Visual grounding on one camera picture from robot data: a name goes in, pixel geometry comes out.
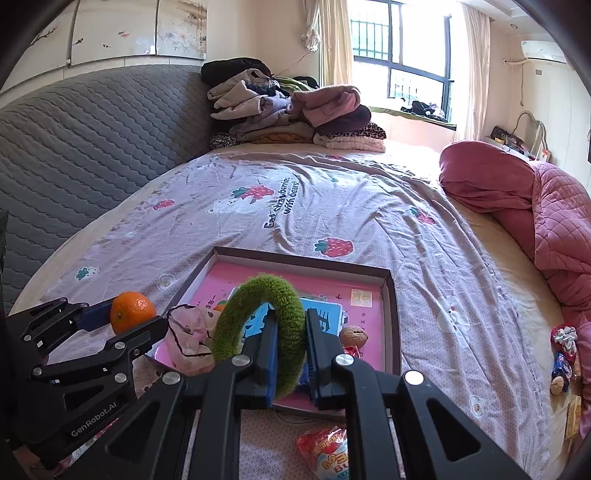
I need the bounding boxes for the cream organza drawstring bag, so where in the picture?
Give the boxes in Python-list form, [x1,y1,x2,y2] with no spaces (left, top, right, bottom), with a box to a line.
[165,304,227,374]

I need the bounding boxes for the white air conditioner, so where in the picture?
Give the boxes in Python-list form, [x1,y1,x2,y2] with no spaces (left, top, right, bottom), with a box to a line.
[521,41,568,64]

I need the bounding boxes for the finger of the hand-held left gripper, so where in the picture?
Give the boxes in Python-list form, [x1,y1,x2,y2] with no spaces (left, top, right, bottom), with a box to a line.
[7,298,114,345]
[30,316,170,385]

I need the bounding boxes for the window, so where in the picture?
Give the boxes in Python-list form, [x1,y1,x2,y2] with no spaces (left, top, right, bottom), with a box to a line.
[348,0,455,123]

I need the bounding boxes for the walnut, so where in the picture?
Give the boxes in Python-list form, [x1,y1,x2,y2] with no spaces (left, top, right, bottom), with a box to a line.
[340,325,371,347]

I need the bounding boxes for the dark clothes on windowsill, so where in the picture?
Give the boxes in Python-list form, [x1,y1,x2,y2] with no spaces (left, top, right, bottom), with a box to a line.
[401,100,448,122]

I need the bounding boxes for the egg-shaped toy capsule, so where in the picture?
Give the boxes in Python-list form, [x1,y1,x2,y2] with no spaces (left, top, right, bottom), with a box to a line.
[295,427,349,480]

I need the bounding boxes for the yellow packet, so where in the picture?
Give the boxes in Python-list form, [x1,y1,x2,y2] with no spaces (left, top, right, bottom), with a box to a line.
[566,396,583,439]

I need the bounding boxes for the pink book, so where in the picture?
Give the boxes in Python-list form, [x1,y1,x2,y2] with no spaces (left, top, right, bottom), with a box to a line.
[154,263,386,411]

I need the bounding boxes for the pink quilt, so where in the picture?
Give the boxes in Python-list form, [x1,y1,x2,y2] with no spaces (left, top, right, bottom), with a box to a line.
[531,161,591,324]

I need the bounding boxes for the heart-shaped mirror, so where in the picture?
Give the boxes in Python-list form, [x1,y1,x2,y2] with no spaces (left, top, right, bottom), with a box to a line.
[512,111,548,158]

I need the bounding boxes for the painted wall cabinet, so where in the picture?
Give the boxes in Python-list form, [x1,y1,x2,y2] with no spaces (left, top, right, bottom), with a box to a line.
[0,0,208,93]

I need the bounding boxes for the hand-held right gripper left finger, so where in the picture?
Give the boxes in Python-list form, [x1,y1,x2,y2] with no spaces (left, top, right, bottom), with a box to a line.
[69,309,280,480]

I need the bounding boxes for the mandarin orange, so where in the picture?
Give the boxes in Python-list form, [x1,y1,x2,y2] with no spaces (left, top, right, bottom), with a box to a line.
[110,292,158,335]

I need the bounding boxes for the grey quilted headboard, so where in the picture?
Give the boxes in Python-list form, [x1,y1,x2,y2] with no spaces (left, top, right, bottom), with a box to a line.
[0,65,218,315]

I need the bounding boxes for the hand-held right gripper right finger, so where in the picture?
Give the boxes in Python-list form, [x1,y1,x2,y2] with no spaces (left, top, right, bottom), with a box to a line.
[305,308,532,480]

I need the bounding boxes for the green fuzzy ring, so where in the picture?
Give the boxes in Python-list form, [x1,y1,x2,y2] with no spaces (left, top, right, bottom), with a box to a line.
[210,274,306,400]

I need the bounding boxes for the cream curtain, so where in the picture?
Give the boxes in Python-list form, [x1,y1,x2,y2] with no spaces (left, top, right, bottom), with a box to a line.
[455,4,492,141]
[305,0,354,88]

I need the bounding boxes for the shallow cardboard box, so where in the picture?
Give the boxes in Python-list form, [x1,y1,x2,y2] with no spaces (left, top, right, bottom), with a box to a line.
[145,246,402,421]

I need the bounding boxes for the pile of folded clothes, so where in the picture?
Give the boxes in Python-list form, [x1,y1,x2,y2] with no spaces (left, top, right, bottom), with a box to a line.
[201,58,386,153]

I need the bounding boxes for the clutter on dresser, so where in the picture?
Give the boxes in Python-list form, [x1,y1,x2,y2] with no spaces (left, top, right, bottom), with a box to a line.
[489,126,527,153]

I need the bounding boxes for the pink pillow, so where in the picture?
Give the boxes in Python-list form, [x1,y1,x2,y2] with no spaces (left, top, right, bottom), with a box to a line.
[438,141,539,213]

